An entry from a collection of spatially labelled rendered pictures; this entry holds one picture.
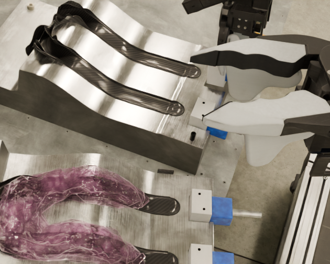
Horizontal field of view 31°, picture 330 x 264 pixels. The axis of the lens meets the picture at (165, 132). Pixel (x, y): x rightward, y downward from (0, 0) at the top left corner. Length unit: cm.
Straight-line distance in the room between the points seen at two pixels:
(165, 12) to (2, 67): 44
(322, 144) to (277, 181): 174
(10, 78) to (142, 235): 43
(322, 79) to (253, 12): 62
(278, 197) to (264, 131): 176
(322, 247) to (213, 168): 75
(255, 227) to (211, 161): 91
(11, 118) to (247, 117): 88
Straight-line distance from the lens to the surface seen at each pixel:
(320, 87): 48
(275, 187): 221
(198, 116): 113
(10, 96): 124
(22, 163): 111
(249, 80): 51
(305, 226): 189
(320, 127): 44
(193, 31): 146
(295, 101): 45
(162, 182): 111
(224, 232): 207
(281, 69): 48
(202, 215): 106
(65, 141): 122
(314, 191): 196
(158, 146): 116
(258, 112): 43
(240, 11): 109
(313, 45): 51
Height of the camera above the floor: 179
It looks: 52 degrees down
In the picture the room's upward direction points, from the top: 11 degrees clockwise
